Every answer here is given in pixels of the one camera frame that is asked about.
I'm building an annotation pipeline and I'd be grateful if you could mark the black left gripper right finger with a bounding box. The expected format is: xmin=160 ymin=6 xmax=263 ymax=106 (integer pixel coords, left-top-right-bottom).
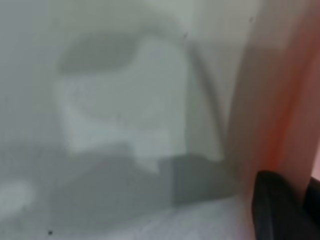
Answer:
xmin=302 ymin=175 xmax=320 ymax=240

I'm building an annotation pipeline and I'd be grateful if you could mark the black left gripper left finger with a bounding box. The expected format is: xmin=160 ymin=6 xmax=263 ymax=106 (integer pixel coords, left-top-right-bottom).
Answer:
xmin=251 ymin=169 xmax=310 ymax=240

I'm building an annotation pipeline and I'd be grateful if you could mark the pink round plate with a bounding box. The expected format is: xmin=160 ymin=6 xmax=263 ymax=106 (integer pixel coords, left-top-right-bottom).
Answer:
xmin=226 ymin=0 xmax=320 ymax=198

